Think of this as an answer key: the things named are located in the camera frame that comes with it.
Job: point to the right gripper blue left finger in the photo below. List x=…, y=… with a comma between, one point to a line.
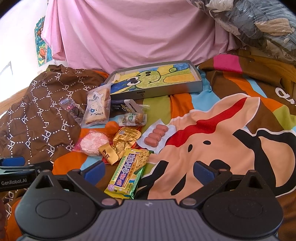
x=84, y=182

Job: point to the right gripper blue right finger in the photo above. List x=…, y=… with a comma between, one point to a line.
x=213, y=182

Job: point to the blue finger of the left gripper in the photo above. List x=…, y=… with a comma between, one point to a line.
x=13, y=161

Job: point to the gold foil snack packet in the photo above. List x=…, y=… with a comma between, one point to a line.
x=124, y=139

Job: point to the sausage pack four pieces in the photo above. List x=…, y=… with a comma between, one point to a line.
x=155, y=137

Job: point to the small green label biscuit packet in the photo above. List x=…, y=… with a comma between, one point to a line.
x=133, y=119

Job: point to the small gold red candy packet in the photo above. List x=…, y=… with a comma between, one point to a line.
x=108, y=153

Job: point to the pink round rice cracker packet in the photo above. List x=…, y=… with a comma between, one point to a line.
x=90, y=144

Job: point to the brown PF patterned cloth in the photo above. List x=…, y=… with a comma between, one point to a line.
x=38, y=129

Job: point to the orange mandarin fruit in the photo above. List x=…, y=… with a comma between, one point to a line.
x=111, y=128

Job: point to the white toast bread packet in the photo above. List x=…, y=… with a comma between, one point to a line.
x=98, y=106

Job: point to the colourful cartoon blanket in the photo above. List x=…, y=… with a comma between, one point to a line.
x=243, y=121

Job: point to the clear packet dark snack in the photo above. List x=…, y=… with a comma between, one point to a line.
x=73, y=109

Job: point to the dark blue white packet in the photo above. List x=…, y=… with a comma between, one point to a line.
x=128, y=106

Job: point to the grey tray with frog drawing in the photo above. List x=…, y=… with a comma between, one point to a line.
x=155, y=80

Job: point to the colourful cartoon poster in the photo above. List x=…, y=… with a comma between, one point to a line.
x=44, y=53

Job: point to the pink bed sheet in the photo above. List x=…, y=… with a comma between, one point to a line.
x=111, y=35

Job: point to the grey floral bagged quilt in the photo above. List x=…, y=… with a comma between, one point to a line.
x=265, y=25

